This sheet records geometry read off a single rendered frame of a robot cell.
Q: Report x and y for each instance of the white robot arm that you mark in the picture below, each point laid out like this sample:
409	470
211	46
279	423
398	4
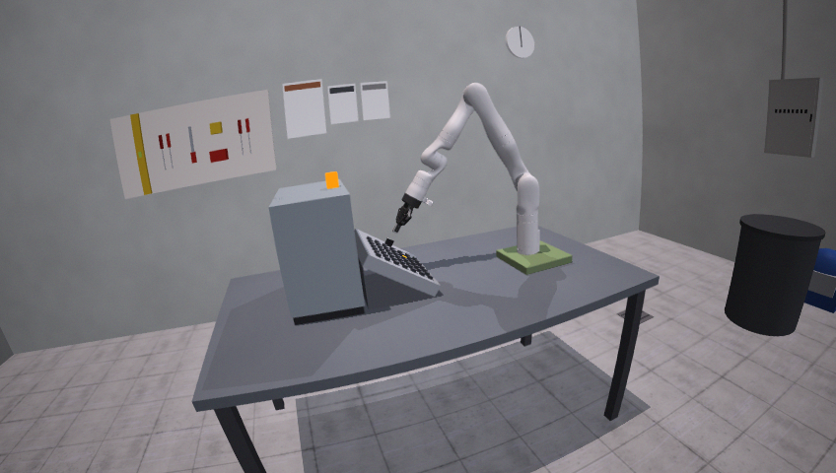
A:
476	97

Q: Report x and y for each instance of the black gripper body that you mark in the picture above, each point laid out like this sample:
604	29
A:
411	203

